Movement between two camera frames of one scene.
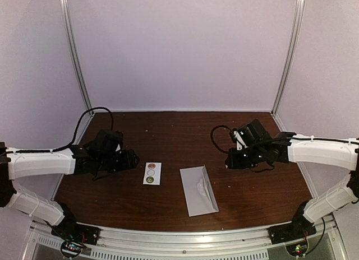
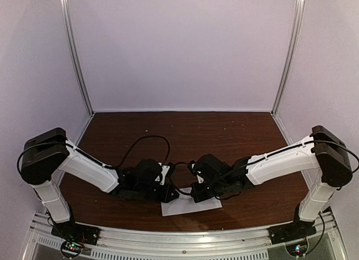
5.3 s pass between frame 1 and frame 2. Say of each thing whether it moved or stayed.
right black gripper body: moved
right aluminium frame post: stayed
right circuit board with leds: stayed
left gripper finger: moved
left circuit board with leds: stayed
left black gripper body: moved
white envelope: moved
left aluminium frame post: stayed
